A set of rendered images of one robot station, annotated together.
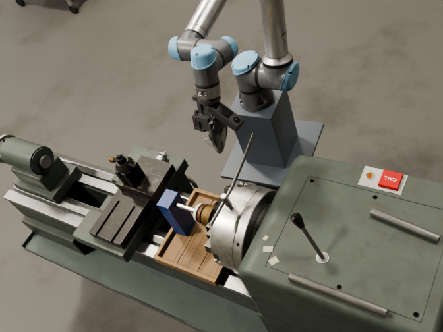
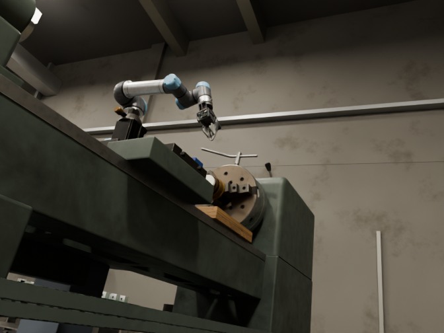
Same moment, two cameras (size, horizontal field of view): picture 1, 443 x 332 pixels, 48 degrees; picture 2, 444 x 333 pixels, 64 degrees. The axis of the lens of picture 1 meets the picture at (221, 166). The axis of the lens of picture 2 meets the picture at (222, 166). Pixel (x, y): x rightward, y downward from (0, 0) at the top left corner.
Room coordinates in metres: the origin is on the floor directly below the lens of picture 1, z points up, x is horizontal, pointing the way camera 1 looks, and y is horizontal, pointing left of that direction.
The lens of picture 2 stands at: (1.47, 1.47, 0.55)
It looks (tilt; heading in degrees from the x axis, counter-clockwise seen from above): 24 degrees up; 253
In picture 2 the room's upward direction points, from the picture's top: 9 degrees clockwise
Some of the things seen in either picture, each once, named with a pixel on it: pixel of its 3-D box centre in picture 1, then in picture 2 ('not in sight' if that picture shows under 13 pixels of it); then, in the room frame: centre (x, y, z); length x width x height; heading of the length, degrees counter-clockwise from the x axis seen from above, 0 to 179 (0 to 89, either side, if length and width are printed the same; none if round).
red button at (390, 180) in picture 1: (390, 180); not in sight; (0.80, -0.46, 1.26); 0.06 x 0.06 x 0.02; 43
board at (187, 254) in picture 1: (205, 234); (193, 225); (1.16, 0.18, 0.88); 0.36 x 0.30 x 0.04; 133
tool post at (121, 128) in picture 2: (130, 173); (128, 138); (1.48, 0.37, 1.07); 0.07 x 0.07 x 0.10; 43
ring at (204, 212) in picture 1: (211, 216); (213, 187); (1.09, 0.11, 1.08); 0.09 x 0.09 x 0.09; 43
